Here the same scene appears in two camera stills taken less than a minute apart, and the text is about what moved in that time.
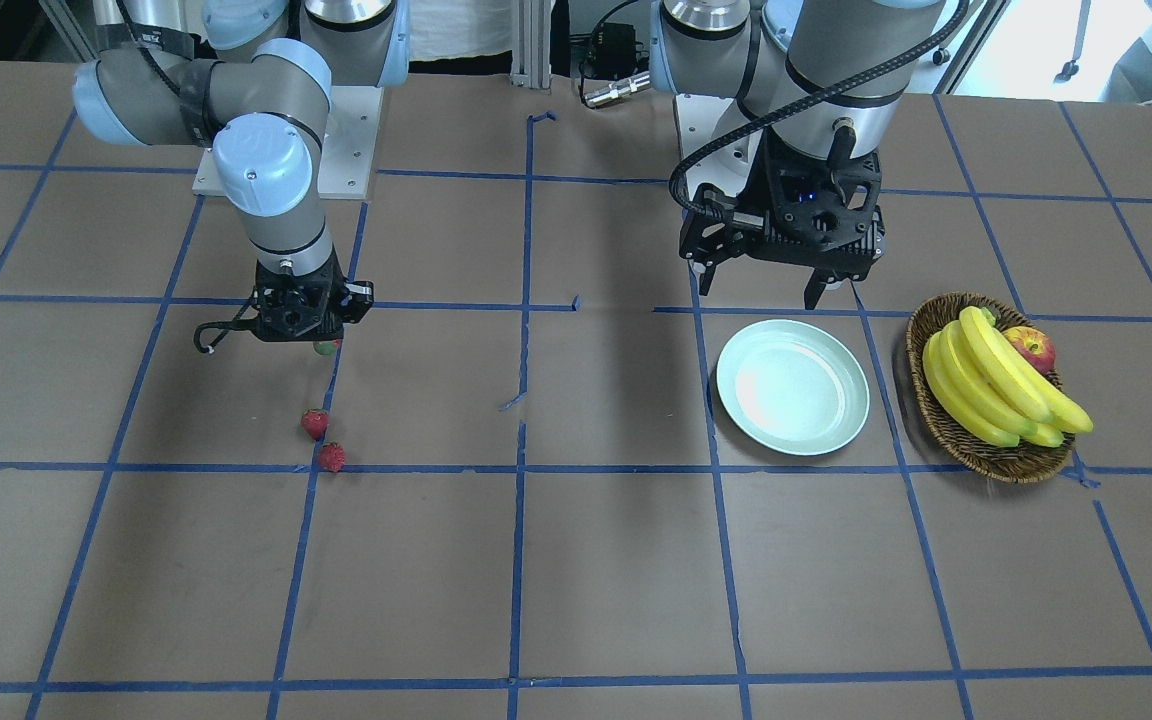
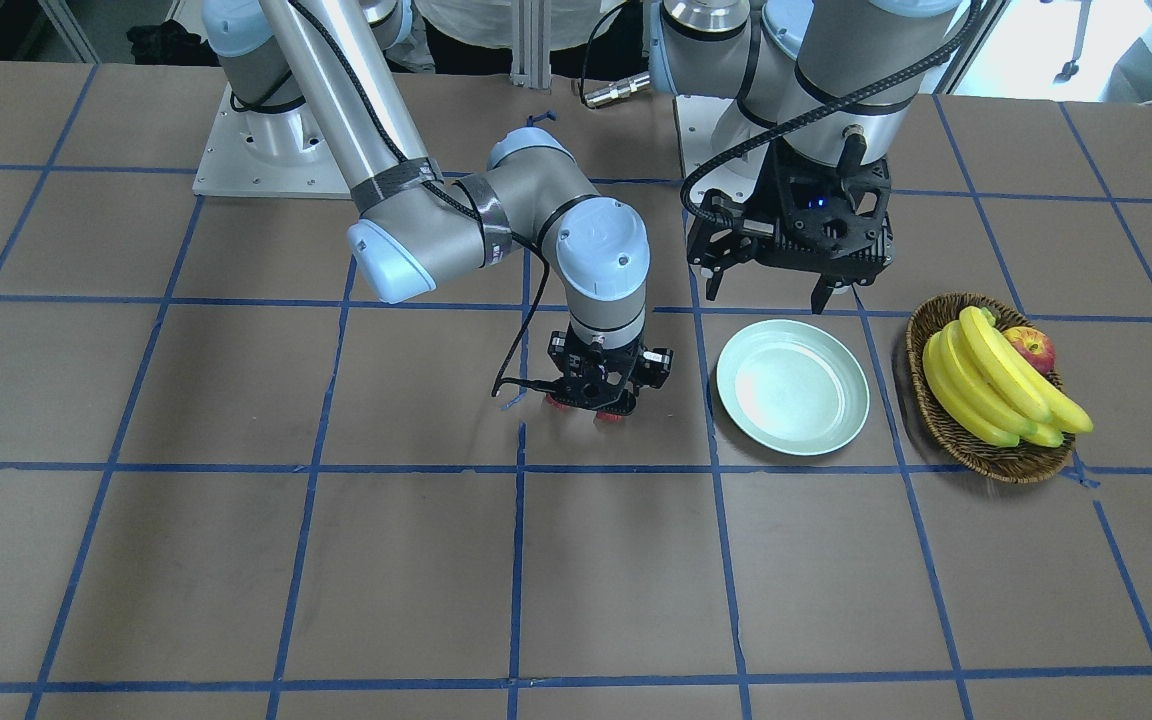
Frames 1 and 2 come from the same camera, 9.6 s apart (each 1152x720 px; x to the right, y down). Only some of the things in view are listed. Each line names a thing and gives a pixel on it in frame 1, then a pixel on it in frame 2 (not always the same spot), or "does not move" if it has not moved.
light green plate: (793, 386) does not move
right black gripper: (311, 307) → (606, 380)
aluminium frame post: (531, 43) does not move
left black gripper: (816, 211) does not move
